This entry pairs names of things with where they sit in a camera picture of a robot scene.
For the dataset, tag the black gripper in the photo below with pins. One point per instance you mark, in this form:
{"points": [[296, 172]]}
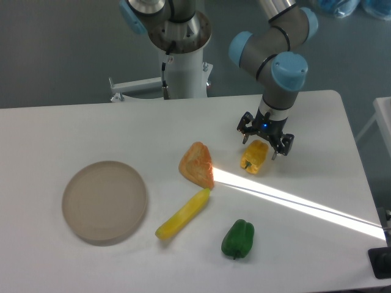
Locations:
{"points": [[268, 129]]}

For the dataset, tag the yellow bell pepper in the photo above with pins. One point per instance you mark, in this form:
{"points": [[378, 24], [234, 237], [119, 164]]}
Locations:
{"points": [[254, 157]]}

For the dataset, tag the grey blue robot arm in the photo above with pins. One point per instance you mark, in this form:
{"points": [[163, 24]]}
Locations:
{"points": [[268, 58]]}

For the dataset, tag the green bell pepper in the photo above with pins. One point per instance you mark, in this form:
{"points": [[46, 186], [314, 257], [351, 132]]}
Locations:
{"points": [[238, 241]]}

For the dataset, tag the orange bread slice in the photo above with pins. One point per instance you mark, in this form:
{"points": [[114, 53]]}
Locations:
{"points": [[196, 166]]}

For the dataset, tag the yellow corn cob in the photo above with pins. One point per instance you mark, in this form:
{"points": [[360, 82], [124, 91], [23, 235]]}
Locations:
{"points": [[183, 216]]}

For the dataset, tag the white side table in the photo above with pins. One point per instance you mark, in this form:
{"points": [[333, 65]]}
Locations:
{"points": [[381, 116]]}

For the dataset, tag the blue plastic bag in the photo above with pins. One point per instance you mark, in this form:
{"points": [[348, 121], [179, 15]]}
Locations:
{"points": [[378, 9]]}

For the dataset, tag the black device at edge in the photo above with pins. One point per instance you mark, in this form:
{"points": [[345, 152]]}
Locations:
{"points": [[380, 257]]}

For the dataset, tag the beige round plate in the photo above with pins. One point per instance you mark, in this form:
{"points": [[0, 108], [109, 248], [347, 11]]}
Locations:
{"points": [[105, 202]]}

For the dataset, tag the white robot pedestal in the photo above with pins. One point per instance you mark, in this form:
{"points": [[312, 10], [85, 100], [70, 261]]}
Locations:
{"points": [[183, 72]]}

